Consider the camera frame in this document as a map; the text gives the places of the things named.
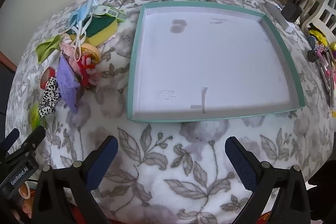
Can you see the reddish brown wooden frame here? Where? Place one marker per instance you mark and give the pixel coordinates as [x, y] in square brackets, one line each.
[8, 62]

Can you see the blue face mask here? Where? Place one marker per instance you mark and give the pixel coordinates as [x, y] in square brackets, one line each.
[78, 16]

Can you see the pile of colourful hair accessories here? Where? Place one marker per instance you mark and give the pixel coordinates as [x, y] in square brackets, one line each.
[320, 50]

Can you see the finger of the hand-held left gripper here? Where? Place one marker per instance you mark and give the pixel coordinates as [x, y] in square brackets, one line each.
[11, 137]
[32, 141]

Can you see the yellow tape roll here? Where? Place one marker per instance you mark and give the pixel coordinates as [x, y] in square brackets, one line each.
[90, 50]

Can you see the purple paper card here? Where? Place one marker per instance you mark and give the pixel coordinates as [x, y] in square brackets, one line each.
[65, 87]

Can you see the green and yellow sponge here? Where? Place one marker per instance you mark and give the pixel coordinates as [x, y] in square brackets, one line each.
[105, 27]

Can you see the white wooden chair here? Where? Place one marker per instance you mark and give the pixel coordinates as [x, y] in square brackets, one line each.
[328, 3]

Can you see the red tape roll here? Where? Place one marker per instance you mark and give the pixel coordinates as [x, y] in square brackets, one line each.
[46, 77]

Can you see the black power adapter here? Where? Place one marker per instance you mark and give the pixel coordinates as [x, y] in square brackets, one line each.
[291, 11]

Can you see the small green cardboard box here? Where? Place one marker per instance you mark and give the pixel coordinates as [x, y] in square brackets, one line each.
[110, 12]

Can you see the lime green cloth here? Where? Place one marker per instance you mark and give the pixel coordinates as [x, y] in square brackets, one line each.
[50, 44]

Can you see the leopard print scrunchie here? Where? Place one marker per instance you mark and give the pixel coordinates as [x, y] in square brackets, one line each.
[50, 98]

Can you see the teal rimmed white tray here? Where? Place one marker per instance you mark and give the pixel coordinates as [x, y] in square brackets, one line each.
[204, 56]

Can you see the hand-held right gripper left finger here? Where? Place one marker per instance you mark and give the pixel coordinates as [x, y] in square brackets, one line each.
[103, 161]

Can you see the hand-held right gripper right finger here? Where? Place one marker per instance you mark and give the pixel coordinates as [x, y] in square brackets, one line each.
[241, 161]

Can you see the white plastic strip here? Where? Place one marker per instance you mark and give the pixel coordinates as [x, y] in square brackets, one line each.
[281, 17]

